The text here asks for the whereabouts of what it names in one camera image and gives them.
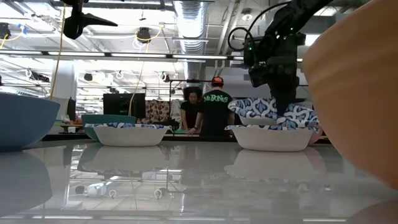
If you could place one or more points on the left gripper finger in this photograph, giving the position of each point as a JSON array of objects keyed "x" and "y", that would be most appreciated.
[
  {"x": 96, "y": 20},
  {"x": 73, "y": 28}
]

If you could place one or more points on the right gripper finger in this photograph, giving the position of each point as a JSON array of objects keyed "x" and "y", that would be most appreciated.
[
  {"x": 289, "y": 99},
  {"x": 277, "y": 99}
]

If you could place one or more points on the blue patterned white bowl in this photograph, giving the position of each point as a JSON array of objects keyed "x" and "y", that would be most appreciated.
[
  {"x": 130, "y": 137},
  {"x": 255, "y": 107},
  {"x": 272, "y": 140}
]

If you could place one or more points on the teal bowl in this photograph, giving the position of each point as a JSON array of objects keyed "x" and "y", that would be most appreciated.
[{"x": 105, "y": 119}]

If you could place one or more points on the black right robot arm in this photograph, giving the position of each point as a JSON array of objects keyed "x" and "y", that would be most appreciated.
[{"x": 298, "y": 15}]

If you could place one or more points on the long ceiling light bar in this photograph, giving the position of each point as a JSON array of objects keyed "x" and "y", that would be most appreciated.
[{"x": 136, "y": 55}]

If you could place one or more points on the person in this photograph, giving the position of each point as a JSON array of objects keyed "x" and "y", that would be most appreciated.
[
  {"x": 216, "y": 112},
  {"x": 189, "y": 112}
]

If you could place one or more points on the orange bowl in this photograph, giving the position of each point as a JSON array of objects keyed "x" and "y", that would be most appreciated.
[{"x": 357, "y": 93}]

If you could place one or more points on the black upright panel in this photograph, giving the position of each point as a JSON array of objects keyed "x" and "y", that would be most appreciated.
[{"x": 71, "y": 109}]

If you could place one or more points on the black monitor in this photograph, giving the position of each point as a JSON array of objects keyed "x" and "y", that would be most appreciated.
[{"x": 121, "y": 105}]

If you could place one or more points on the patterned fabric panel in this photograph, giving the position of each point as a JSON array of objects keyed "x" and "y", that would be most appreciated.
[{"x": 158, "y": 110}]

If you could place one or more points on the black ceiling camera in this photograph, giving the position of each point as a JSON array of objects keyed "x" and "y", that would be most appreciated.
[{"x": 143, "y": 35}]

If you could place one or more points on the silver ventilation duct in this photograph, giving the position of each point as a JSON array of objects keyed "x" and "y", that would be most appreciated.
[{"x": 192, "y": 25}]

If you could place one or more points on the black table frame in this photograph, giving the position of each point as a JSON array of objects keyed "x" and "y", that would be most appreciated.
[{"x": 180, "y": 138}]

